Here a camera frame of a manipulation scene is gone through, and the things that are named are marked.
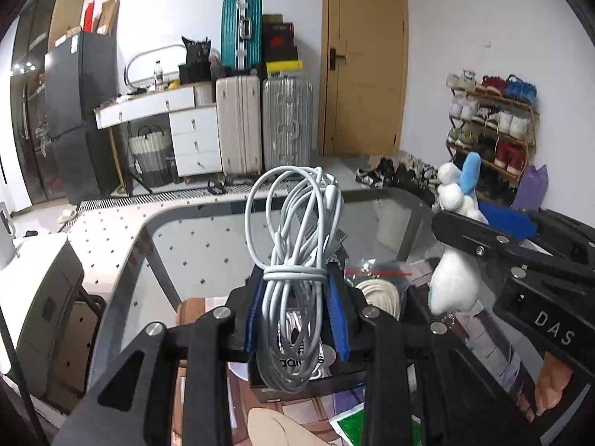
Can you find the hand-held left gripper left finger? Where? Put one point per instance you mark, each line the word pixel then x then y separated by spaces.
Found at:
pixel 253 330

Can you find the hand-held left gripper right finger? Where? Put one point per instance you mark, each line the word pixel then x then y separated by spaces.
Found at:
pixel 337 320

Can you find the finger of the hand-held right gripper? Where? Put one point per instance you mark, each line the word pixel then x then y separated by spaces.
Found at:
pixel 469 232
pixel 509 218

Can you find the white blue plush toy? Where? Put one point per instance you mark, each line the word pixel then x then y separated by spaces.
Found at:
pixel 458 283

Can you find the black storage box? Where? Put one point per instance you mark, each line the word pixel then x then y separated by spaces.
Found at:
pixel 327 388

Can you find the person's right hand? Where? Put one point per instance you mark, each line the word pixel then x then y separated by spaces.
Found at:
pixel 551 383

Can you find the purple bag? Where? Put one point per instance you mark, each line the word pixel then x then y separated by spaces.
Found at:
pixel 530 190

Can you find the clear plastic bag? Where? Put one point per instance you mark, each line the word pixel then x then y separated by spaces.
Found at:
pixel 372 267

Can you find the wooden shoe rack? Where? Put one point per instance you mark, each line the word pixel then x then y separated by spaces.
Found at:
pixel 530 141

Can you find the pile of dark shoes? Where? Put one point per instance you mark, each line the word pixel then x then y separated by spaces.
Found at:
pixel 399 172

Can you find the rows of shoes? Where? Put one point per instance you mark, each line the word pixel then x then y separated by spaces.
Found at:
pixel 504 123

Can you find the printed mat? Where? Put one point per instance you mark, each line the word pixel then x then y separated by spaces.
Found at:
pixel 279 427

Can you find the green printed card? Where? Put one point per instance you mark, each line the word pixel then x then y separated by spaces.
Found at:
pixel 351 427

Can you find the black sandal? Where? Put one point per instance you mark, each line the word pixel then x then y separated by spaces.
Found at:
pixel 217 187

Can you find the silver suitcase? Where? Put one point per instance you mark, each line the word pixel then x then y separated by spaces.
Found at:
pixel 288 125

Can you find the striped laundry basket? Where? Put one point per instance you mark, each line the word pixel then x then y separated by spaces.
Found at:
pixel 151 155

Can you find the wooden door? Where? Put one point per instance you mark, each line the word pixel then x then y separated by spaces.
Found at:
pixel 367 55

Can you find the beige suitcase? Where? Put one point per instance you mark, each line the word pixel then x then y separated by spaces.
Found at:
pixel 238 125

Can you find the white desk with drawers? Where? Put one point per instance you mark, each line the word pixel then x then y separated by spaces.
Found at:
pixel 195 125

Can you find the grey white cabinet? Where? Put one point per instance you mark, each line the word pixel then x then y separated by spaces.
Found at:
pixel 42 297

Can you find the beige slipper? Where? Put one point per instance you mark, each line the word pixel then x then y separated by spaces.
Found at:
pixel 69 214

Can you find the yellow black box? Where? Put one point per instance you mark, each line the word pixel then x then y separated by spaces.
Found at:
pixel 284 67

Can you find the white appliance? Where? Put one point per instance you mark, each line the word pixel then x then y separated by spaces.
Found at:
pixel 5 241

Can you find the plastic water bottle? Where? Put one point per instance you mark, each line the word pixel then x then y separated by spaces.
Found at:
pixel 159 76

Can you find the black red box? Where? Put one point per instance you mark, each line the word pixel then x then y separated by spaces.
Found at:
pixel 279 39

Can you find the black bag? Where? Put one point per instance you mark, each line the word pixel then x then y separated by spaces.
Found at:
pixel 196 60

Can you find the black refrigerator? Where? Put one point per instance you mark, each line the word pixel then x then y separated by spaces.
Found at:
pixel 79 102

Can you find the teal suitcase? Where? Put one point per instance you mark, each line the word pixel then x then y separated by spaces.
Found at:
pixel 232 32

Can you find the dark glass wardrobe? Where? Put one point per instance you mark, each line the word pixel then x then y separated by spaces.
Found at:
pixel 28 125

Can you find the brown cardboard box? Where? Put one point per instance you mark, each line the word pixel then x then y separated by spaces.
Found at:
pixel 108 16

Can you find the tall cardboard box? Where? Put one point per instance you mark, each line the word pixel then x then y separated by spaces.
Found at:
pixel 67 9

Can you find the curved metal rail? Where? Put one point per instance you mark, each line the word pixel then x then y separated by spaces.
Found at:
pixel 139 53

